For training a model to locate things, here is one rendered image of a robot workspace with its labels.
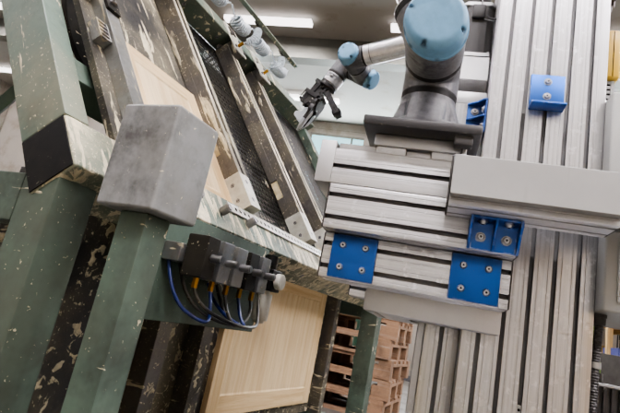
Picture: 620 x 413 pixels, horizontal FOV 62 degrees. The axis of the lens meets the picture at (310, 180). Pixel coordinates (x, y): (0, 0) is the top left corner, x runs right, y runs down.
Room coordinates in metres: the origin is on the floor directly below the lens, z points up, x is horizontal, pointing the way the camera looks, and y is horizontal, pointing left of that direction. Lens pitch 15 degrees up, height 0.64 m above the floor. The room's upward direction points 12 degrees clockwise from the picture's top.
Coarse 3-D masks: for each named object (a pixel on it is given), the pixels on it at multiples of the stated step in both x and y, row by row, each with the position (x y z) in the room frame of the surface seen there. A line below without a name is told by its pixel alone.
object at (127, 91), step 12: (96, 0) 1.29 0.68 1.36; (96, 12) 1.28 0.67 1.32; (108, 12) 1.27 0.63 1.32; (108, 24) 1.25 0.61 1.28; (120, 36) 1.27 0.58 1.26; (108, 48) 1.24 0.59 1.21; (120, 48) 1.24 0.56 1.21; (108, 60) 1.23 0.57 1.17; (120, 60) 1.21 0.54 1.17; (120, 72) 1.21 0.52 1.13; (132, 72) 1.24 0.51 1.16; (120, 84) 1.20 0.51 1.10; (132, 84) 1.21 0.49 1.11; (120, 96) 1.20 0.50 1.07; (132, 96) 1.19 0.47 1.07; (120, 108) 1.19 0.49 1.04
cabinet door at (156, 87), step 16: (128, 48) 1.34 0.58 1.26; (144, 64) 1.39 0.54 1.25; (144, 80) 1.35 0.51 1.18; (160, 80) 1.45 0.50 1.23; (144, 96) 1.30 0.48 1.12; (160, 96) 1.40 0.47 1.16; (176, 96) 1.51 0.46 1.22; (192, 96) 1.62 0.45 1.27; (192, 112) 1.56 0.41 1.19; (208, 176) 1.45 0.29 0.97; (224, 192) 1.51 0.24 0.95
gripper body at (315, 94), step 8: (320, 80) 1.80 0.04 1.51; (312, 88) 1.83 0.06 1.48; (320, 88) 1.80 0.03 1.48; (328, 88) 1.80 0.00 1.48; (304, 96) 1.81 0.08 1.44; (312, 96) 1.79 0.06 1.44; (320, 96) 1.80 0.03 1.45; (304, 104) 1.84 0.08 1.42; (320, 104) 1.80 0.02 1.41; (320, 112) 1.85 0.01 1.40
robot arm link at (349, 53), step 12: (396, 36) 1.55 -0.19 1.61; (348, 48) 1.59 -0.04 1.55; (360, 48) 1.59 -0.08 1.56; (372, 48) 1.57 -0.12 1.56; (384, 48) 1.55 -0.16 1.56; (396, 48) 1.54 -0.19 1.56; (348, 60) 1.60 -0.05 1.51; (360, 60) 1.60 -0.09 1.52; (372, 60) 1.59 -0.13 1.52; (384, 60) 1.59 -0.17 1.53; (360, 72) 1.67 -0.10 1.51
